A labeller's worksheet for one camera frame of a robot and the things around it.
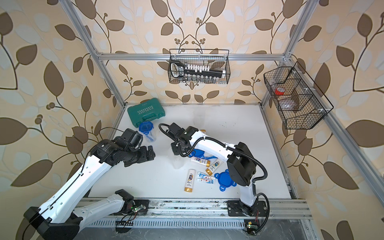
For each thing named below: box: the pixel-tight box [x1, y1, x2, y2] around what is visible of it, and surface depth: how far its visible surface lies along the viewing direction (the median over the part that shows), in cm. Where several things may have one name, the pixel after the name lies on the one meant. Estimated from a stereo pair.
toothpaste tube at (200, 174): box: [197, 171, 215, 179], surface depth 86 cm
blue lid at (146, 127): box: [139, 121, 154, 135], surface depth 94 cm
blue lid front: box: [214, 169, 237, 192], surface depth 85 cm
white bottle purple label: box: [190, 157, 211, 167], surface depth 90 cm
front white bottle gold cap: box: [184, 168, 196, 193], surface depth 83 cm
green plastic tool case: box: [127, 98, 166, 128], surface depth 113 cm
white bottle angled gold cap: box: [205, 159, 224, 176], surface depth 88 cm
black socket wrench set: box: [170, 61, 225, 79], surface depth 84 cm
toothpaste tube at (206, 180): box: [196, 177, 214, 184], surface depth 84 cm
